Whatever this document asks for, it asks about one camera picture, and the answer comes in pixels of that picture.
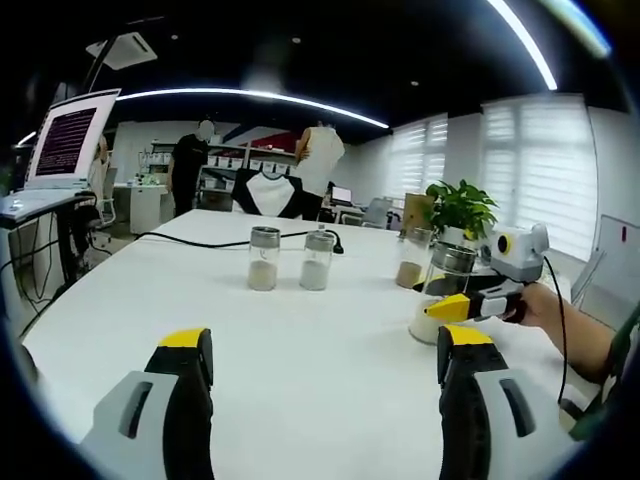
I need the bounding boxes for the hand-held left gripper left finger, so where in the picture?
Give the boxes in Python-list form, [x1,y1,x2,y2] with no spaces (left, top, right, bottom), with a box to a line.
[79,327,216,480]

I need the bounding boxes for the green potted plant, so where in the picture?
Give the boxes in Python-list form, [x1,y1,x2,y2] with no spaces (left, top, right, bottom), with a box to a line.
[424,178,500,251]

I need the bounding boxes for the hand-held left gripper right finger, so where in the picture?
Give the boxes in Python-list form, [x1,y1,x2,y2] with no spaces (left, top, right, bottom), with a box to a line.
[437,323,576,480]

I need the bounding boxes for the grey office chair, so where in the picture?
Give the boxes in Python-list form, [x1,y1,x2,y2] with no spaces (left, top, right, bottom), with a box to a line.
[359,197,394,229]

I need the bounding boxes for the brown paper bag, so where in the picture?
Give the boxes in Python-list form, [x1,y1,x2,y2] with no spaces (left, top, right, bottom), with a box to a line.
[402,192,436,234]

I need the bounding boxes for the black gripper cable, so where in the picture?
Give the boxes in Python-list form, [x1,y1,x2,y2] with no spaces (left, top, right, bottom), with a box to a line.
[542,254,571,406]

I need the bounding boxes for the white office chair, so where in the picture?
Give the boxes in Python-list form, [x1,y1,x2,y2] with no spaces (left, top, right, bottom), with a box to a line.
[94,167,119,236]

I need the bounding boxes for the small white-filled seasoning bottle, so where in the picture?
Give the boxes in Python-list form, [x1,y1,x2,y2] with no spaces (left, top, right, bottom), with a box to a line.
[298,230,335,292]

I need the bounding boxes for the ceiling air conditioner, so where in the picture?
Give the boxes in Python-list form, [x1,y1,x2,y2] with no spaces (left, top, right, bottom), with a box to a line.
[85,30,159,71]

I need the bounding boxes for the tall brown-filled seasoning bottle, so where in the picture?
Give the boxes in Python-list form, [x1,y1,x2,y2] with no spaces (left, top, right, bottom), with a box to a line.
[396,227,434,290]

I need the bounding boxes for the shelving with white bins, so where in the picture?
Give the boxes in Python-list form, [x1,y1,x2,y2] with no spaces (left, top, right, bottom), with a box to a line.
[149,139,301,176]

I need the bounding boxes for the curved ceiling light strip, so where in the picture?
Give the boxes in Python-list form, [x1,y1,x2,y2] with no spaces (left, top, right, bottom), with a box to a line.
[115,88,390,130]

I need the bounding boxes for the tall cream-filled seasoning bottle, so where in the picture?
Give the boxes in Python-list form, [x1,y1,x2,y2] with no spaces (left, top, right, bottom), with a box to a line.
[407,241,479,346]

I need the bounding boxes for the green patterned shirt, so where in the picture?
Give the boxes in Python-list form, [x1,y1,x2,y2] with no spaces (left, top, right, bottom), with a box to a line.
[559,299,640,441]

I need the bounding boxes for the person's right hand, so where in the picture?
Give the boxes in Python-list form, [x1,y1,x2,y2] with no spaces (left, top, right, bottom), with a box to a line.
[517,284,564,327]

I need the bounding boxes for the chair with black-white shirt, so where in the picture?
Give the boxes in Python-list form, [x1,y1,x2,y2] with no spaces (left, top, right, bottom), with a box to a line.
[230,168,305,221]

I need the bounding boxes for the white window blinds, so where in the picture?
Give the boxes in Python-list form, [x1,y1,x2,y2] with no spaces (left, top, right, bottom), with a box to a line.
[389,113,450,201]
[482,97,599,261]

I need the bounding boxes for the small beige-filled seasoning bottle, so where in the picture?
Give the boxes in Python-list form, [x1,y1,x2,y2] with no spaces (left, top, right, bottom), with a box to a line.
[247,225,281,292]

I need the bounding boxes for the black power cable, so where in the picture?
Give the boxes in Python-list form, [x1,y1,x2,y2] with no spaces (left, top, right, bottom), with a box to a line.
[133,227,346,255]

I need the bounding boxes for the long ceiling light strip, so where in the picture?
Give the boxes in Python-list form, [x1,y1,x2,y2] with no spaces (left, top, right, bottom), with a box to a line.
[487,0,559,91]

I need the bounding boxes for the open laptop dark screen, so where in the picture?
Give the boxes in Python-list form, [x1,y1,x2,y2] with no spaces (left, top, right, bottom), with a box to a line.
[0,88,123,221]

